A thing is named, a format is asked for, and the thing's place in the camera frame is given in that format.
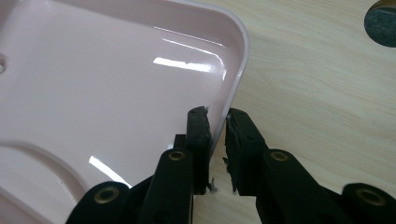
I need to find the pink box lid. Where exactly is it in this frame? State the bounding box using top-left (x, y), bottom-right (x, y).
top-left (0, 0), bottom-right (250, 224)

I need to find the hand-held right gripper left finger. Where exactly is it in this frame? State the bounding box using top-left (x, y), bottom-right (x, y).
top-left (136, 105), bottom-right (213, 224)

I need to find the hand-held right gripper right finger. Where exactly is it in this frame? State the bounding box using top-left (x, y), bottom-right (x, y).
top-left (223, 107), bottom-right (345, 224)

